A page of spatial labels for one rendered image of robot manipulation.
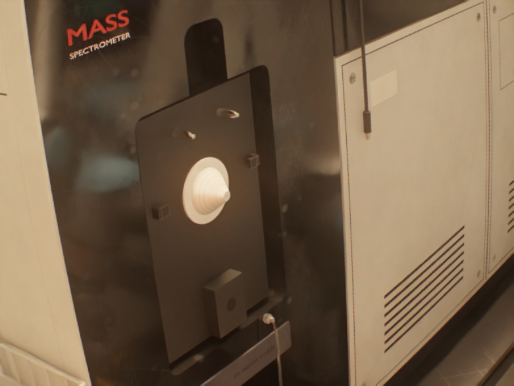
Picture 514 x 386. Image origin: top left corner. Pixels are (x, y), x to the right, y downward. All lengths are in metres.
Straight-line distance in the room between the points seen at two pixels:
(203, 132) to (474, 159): 0.59
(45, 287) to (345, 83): 0.42
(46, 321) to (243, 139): 0.26
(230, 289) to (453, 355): 0.61
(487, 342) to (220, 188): 0.73
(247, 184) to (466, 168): 0.49
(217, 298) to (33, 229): 0.22
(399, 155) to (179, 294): 0.39
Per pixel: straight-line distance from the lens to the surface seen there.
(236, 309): 0.93
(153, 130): 0.81
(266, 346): 1.00
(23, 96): 0.71
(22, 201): 0.76
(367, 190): 1.10
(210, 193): 0.86
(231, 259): 0.93
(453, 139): 1.28
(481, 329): 1.51
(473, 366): 1.42
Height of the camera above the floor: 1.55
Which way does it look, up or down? 24 degrees down
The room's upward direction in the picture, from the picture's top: 5 degrees counter-clockwise
